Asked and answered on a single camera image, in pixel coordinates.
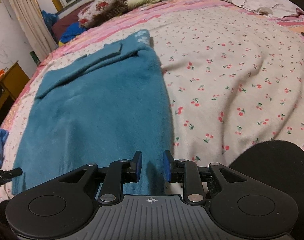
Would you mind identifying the pale yellow pillow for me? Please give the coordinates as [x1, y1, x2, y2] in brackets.
[125, 0, 162, 11]

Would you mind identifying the wooden desk cabinet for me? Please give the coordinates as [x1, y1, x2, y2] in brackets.
[0, 61, 29, 127]

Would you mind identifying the pink patterned pillow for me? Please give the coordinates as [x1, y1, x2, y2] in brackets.
[221, 0, 304, 20]

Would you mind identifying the cherry print white bedsheet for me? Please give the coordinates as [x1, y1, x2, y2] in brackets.
[0, 5, 304, 199]

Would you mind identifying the blue cloth near window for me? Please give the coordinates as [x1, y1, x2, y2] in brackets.
[59, 22, 87, 44]

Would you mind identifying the teal fuzzy knit sweater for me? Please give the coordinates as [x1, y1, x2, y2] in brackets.
[12, 29, 173, 195]

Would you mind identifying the floral red white pillow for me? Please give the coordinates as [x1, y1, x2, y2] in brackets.
[78, 0, 128, 29]

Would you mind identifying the maroon bench cushion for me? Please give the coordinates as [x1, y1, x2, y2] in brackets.
[51, 0, 149, 41]

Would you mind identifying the bright blue knit sweater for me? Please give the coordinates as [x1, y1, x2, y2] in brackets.
[0, 128, 10, 170]

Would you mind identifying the pink striped quilt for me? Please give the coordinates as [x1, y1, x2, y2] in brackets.
[3, 0, 304, 130]

